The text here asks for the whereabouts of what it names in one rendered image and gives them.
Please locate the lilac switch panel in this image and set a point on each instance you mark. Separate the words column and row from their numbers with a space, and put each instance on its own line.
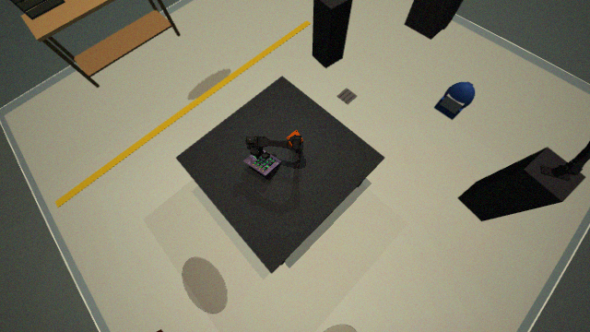
column 263, row 166

